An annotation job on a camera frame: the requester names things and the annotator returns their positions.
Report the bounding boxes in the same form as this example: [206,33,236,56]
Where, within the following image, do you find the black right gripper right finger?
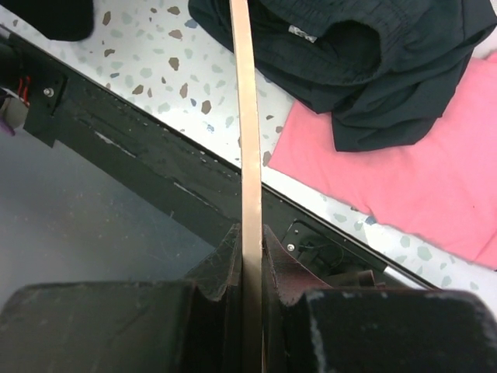
[262,228,496,372]

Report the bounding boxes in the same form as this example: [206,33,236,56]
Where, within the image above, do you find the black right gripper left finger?
[1,225,242,372]

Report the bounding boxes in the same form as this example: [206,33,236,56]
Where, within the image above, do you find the dark navy shorts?
[188,0,497,152]

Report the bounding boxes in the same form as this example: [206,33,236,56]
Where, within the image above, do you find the beige hanger front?
[230,0,263,372]

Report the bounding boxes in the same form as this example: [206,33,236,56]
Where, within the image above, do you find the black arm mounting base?
[0,25,440,292]

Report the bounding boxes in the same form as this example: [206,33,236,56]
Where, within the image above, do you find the plain pink folded shorts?
[269,54,496,268]

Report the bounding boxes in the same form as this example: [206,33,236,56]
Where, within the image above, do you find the black pants on hanger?
[1,0,95,42]

